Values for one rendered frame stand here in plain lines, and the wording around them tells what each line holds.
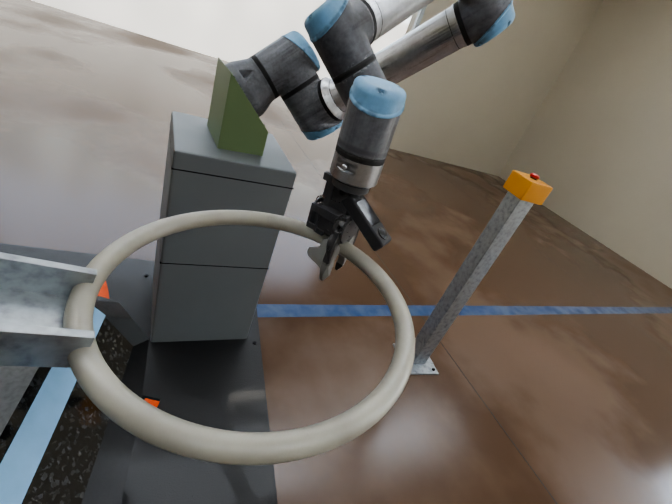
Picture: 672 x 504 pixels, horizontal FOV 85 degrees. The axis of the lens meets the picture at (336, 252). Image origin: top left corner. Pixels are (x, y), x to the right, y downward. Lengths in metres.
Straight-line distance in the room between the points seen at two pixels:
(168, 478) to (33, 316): 0.95
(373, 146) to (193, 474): 1.16
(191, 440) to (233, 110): 1.05
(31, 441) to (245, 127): 1.02
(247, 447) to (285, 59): 1.16
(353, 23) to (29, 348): 0.65
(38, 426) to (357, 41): 0.72
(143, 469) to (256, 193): 0.94
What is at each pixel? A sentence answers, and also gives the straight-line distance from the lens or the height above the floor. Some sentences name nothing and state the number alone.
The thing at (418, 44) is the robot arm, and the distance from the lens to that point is 1.23.
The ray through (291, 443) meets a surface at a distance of 0.43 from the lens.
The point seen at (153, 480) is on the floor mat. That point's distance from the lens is 1.42.
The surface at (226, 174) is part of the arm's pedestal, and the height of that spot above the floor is 0.80.
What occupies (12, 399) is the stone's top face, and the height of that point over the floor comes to 0.83.
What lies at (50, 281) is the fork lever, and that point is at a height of 0.93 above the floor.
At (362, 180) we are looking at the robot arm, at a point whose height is 1.11.
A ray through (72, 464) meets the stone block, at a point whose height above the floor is 0.77.
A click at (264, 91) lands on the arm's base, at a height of 1.06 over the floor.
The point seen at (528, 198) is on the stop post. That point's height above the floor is 1.02.
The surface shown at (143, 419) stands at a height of 0.93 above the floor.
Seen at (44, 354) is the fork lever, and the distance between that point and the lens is 0.51.
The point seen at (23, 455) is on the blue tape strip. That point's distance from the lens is 0.57.
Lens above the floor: 1.30
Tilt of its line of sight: 29 degrees down
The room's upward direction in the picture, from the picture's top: 22 degrees clockwise
